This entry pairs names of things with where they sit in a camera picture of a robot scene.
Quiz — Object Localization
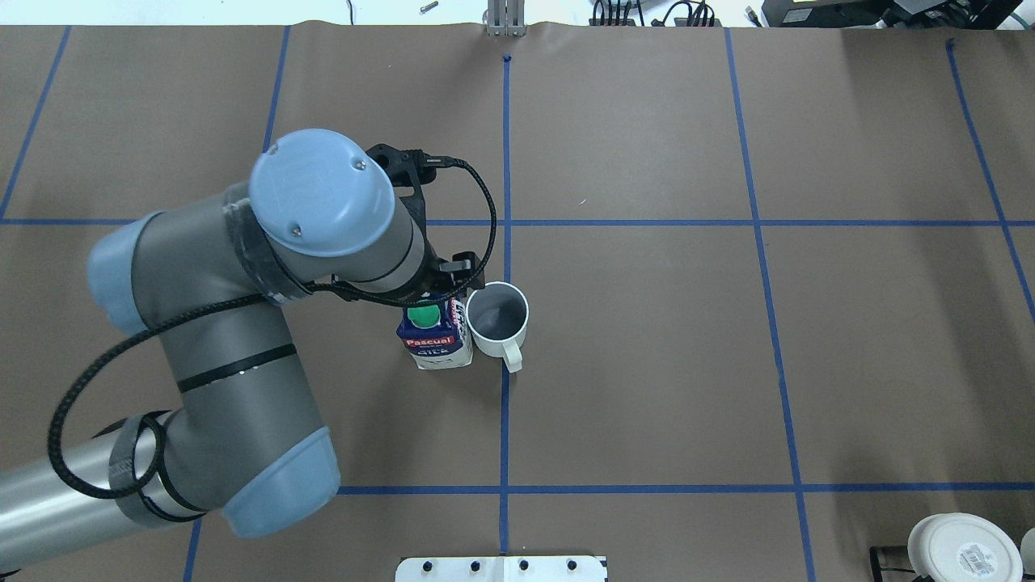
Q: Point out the aluminium frame post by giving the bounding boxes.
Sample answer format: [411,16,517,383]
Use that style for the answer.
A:
[484,0,527,38]

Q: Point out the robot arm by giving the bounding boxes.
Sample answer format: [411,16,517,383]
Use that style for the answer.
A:
[2,129,496,577]

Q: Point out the black monitor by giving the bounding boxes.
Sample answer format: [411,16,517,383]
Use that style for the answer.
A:
[761,1,1023,30]

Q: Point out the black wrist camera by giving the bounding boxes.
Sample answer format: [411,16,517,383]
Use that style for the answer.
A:
[365,144,455,200]

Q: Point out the blue white milk carton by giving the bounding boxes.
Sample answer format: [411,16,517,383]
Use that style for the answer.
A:
[396,298,473,369]

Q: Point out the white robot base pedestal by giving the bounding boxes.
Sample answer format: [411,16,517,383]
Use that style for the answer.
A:
[395,554,609,581]

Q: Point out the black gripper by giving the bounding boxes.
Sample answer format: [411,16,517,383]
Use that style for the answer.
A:
[404,242,487,309]

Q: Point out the black power strip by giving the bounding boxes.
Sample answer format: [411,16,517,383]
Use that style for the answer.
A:
[587,1,721,28]

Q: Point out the black wire mug rack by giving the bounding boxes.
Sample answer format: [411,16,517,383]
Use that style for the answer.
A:
[868,545,918,582]

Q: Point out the white mug with handle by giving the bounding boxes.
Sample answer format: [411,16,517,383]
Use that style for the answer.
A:
[467,281,530,373]

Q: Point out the white mug rack near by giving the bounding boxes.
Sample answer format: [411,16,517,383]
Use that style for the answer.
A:
[906,512,1024,581]

